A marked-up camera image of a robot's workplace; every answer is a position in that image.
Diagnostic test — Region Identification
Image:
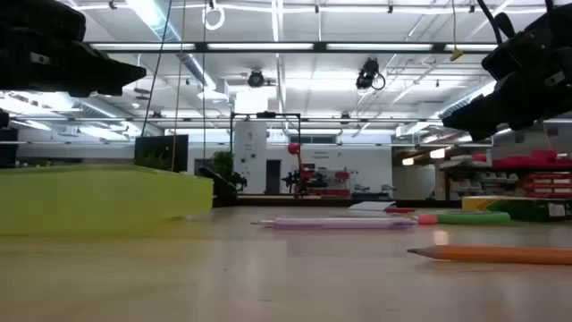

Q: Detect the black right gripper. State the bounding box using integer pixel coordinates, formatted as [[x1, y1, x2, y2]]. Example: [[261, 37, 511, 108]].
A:
[[442, 4, 572, 142]]

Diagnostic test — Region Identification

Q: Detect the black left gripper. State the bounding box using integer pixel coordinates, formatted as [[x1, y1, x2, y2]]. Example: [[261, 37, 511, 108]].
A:
[[0, 0, 147, 97]]

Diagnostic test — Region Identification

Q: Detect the crayon box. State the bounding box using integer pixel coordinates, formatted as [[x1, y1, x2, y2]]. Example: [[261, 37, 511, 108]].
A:
[[461, 195, 572, 223]]

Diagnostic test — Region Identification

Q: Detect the orange wooden pencil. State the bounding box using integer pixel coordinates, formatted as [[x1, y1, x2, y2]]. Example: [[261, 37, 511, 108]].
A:
[[406, 244, 572, 266]]

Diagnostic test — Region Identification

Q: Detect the pale sticky note pad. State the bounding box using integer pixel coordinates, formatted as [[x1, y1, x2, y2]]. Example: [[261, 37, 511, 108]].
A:
[[348, 200, 397, 212]]

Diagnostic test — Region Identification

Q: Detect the purple pen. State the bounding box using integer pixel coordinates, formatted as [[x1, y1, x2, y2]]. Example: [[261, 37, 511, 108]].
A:
[[250, 216, 419, 231]]

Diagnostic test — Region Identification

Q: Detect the shelving with red bins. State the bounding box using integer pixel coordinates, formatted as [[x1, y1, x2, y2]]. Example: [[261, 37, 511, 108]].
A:
[[440, 149, 572, 202]]

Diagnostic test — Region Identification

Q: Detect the yellow hanging tag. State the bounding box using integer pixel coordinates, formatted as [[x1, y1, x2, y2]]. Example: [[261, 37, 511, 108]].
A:
[[449, 0, 465, 63]]

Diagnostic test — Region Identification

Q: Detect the small green artificial plant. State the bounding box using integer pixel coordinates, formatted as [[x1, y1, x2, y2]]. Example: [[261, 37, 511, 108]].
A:
[[137, 149, 173, 174]]

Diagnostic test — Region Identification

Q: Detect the black monitor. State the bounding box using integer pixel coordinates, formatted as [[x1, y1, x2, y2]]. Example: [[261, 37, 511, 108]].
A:
[[134, 133, 189, 174]]

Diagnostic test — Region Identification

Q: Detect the yellow-green translucent pencil case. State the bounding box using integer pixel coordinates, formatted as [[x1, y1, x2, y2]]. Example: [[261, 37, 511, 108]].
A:
[[0, 164, 215, 237]]

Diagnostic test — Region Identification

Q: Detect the potted green room plant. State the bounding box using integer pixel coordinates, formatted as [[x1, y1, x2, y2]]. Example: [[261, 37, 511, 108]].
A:
[[210, 150, 234, 180]]

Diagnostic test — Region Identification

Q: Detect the round black ceiling fixture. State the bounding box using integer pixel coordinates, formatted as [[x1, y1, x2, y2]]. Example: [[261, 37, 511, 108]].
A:
[[247, 69, 266, 89]]

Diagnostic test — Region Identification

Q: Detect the black stapler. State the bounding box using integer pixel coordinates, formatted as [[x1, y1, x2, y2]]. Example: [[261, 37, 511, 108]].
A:
[[198, 165, 239, 208]]

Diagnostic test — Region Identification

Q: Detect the red robot in room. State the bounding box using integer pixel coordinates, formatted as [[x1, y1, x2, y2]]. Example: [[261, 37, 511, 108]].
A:
[[281, 142, 330, 198]]

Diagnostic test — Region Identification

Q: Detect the long ceiling light bar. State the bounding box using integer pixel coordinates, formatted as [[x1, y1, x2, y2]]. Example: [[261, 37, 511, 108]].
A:
[[87, 41, 500, 55]]

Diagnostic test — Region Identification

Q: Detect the black hanging cable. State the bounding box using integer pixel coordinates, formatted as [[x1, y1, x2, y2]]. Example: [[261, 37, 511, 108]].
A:
[[140, 0, 174, 138]]

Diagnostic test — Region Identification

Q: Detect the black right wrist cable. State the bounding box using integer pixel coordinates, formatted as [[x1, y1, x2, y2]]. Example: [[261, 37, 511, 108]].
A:
[[475, 0, 516, 46]]

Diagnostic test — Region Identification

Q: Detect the white looped cable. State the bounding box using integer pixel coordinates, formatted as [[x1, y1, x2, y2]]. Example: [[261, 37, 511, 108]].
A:
[[201, 2, 226, 31]]

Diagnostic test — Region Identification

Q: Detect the black hanging camera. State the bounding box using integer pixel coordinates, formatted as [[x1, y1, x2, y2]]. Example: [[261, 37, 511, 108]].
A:
[[356, 56, 386, 91]]

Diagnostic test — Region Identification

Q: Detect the black gantry frame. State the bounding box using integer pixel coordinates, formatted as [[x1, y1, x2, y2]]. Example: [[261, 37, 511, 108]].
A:
[[230, 111, 303, 196]]

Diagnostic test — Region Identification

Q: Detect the black aluminium table frame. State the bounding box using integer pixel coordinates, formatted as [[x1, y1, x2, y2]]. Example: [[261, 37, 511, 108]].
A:
[[236, 195, 464, 208]]

